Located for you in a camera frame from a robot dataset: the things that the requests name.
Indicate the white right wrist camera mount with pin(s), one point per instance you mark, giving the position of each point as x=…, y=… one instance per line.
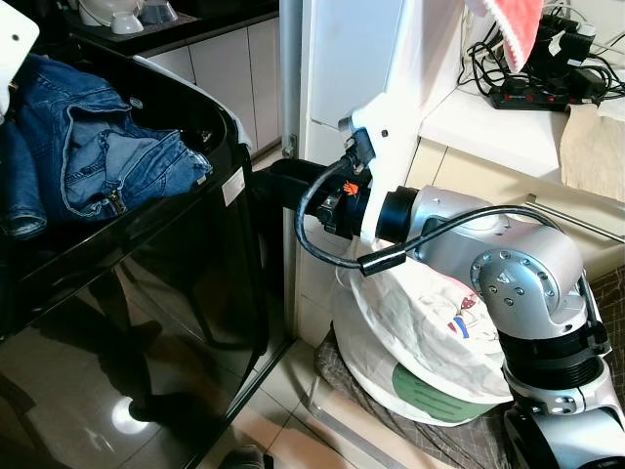
x=388, y=137

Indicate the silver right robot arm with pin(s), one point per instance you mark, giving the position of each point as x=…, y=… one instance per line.
x=527, y=264

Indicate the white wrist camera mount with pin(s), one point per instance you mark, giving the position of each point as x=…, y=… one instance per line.
x=14, y=44
x=388, y=137

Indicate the cream drawer cabinet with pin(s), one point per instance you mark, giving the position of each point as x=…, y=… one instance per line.
x=488, y=147

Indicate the dark robot foot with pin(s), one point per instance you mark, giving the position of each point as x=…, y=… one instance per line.
x=244, y=457

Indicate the beige cloth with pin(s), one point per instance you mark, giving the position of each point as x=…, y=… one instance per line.
x=591, y=151

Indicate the white pot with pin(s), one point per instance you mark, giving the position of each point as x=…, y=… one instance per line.
x=95, y=10

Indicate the white printed laundry bag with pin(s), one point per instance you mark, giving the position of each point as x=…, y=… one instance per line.
x=410, y=332

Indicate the white tall cabinet panel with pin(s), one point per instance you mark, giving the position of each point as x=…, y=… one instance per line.
x=342, y=59

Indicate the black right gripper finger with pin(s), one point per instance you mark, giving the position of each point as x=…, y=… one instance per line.
x=303, y=167
x=288, y=193

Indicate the red cloth with white trim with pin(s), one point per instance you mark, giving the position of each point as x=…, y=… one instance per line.
x=518, y=29

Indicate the white kitchen cabinet dark counter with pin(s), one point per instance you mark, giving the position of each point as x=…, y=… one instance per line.
x=234, y=78

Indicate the black power strip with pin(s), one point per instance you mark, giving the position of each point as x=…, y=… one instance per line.
x=532, y=96

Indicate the black top-loading washing machine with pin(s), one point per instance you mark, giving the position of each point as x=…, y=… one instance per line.
x=146, y=293

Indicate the blue denim jeans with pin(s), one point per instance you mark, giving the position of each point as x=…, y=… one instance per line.
x=88, y=147

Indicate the white bowl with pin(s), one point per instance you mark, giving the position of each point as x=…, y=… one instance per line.
x=127, y=23

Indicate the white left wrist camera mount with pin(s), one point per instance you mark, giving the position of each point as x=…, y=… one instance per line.
x=14, y=44

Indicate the silver metal pole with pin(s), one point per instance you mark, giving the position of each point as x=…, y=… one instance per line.
x=290, y=68

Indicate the black power adapter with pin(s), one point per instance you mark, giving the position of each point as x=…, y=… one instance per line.
x=571, y=44

